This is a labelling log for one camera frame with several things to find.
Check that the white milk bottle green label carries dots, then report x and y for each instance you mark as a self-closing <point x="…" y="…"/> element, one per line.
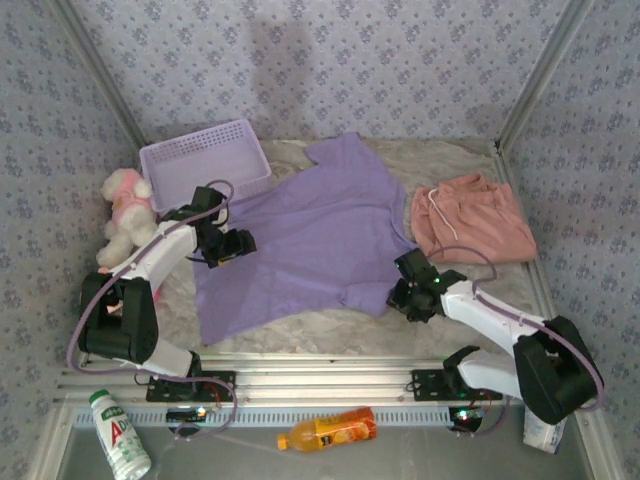
<point x="120" y="440"/>

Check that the purple plastic lattice basket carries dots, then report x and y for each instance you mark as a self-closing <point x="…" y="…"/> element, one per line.
<point x="200" y="165"/>

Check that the orange juice bottle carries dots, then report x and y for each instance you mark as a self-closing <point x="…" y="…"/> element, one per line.
<point x="330" y="431"/>

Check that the aluminium mounting rail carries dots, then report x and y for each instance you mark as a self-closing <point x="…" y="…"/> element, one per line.
<point x="325" y="380"/>

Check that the aluminium table side rail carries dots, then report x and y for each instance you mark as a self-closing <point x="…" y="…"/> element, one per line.
<point x="542" y="290"/>

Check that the white plush dog pink jacket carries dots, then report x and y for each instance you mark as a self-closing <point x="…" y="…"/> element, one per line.
<point x="127" y="210"/>

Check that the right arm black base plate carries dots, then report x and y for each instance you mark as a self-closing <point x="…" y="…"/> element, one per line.
<point x="427" y="385"/>

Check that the purple t-shirt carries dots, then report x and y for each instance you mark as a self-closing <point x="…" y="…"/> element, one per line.
<point x="310" y="240"/>

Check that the peach doll head toy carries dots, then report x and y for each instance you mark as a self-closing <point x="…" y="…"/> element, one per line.
<point x="116" y="308"/>

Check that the aluminium frame post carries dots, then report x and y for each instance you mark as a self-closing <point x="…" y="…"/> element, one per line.
<point x="97" y="75"/>
<point x="545" y="70"/>

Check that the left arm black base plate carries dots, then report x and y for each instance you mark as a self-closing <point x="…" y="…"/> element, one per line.
<point x="220" y="382"/>

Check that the white yogurt cup blue lid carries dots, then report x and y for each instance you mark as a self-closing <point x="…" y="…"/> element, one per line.
<point x="542" y="437"/>

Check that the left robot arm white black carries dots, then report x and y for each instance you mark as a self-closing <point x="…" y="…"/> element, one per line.
<point x="165" y="245"/>

